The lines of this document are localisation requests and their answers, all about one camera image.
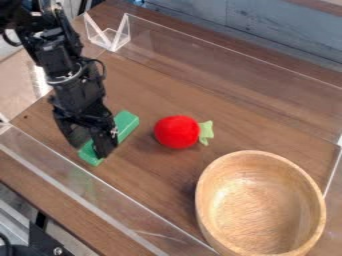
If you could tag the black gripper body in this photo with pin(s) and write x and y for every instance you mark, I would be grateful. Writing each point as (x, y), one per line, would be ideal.
(77, 99)

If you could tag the green rectangular block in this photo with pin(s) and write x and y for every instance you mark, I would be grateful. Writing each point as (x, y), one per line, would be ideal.
(127, 123)

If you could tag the red plush tomato toy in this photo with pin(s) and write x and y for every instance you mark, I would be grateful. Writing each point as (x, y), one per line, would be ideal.
(179, 131)

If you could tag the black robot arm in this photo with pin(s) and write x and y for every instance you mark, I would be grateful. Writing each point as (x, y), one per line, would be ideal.
(45, 35)

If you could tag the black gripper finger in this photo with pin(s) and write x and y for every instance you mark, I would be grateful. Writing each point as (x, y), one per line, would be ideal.
(104, 138)
(72, 131)

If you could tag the brown wooden bowl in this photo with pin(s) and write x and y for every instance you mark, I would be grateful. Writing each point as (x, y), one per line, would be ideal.
(259, 206)

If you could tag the black clamp with cable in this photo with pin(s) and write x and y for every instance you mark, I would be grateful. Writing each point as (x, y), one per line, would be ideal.
(41, 245)

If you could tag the clear acrylic front wall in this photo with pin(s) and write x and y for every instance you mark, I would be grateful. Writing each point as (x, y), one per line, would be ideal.
(115, 225)

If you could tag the clear acrylic corner bracket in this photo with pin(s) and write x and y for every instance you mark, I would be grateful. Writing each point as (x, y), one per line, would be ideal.
(111, 39)

